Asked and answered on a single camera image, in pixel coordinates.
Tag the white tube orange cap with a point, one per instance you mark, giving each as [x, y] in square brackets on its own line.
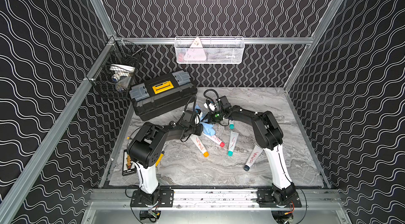
[199, 144]

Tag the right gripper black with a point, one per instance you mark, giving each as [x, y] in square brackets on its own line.
[209, 118]

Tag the blue microfiber cloth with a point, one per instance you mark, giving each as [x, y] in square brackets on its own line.
[208, 129]

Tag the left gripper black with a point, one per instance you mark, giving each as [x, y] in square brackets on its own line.
[196, 128]

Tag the white tube green cap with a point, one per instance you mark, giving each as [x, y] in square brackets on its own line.
[231, 125]

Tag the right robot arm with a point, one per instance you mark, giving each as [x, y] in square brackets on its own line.
[268, 136]

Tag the clear wall basket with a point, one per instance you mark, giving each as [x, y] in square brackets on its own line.
[219, 50]

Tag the pink triangle item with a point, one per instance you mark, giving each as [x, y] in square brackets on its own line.
[195, 52]

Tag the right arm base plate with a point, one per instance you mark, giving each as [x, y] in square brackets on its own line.
[287, 198]

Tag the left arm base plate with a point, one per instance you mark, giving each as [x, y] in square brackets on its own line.
[160, 198]

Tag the black battery pack card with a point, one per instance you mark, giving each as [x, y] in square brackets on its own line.
[128, 166]

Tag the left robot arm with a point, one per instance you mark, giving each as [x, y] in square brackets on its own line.
[147, 142]

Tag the black toolbox yellow latch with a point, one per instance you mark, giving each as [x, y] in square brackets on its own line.
[162, 94]

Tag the white tube dark blue cap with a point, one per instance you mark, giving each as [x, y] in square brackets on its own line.
[256, 152]

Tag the white tube pink cap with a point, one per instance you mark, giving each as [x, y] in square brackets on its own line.
[216, 140]

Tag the black wire basket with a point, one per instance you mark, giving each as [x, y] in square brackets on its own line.
[117, 73]

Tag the yellow marker pen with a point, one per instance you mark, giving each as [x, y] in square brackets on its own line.
[160, 158]

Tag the white tube teal cap lower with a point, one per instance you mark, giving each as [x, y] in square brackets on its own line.
[232, 143]

